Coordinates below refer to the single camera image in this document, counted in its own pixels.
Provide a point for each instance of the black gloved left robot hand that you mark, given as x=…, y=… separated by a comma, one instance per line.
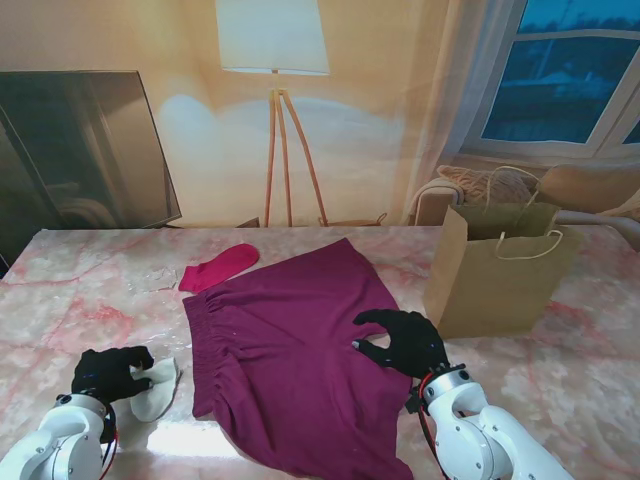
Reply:
x=105, y=372

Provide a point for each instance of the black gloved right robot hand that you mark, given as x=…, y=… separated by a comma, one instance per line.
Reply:
x=415, y=345

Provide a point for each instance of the white sock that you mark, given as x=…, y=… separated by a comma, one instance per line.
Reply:
x=157, y=397

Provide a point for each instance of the magenta purple shorts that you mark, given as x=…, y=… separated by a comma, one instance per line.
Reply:
x=300, y=350

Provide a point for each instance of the red pink sock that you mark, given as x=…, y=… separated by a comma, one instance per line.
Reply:
x=220, y=265

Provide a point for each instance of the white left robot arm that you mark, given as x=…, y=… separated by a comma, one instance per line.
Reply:
x=50, y=445

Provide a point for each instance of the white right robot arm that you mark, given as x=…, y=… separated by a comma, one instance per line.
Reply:
x=475, y=430

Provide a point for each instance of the kraft paper bag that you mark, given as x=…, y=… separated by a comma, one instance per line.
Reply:
x=500, y=295

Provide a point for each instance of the beige knitted cushion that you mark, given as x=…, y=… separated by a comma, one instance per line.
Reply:
x=475, y=185

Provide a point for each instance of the dark flat screen television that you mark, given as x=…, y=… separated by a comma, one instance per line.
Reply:
x=75, y=150

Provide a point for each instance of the beige armchair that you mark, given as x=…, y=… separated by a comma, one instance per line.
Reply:
x=590, y=185

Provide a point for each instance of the sheer cream curtain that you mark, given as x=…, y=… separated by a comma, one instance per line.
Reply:
x=450, y=100

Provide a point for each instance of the white framed window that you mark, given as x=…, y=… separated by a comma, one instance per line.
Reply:
x=550, y=90

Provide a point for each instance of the white shade tripod floor lamp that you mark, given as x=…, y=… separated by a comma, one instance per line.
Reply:
x=272, y=35

